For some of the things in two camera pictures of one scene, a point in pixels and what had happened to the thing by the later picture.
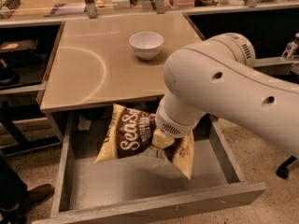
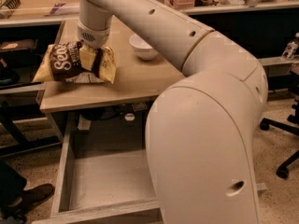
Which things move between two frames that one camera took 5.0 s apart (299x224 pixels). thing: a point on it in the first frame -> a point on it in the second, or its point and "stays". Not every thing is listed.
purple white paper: (68, 8) stays
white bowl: (146, 44) stays
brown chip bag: (131, 132) -> (61, 63)
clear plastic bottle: (291, 48) stays
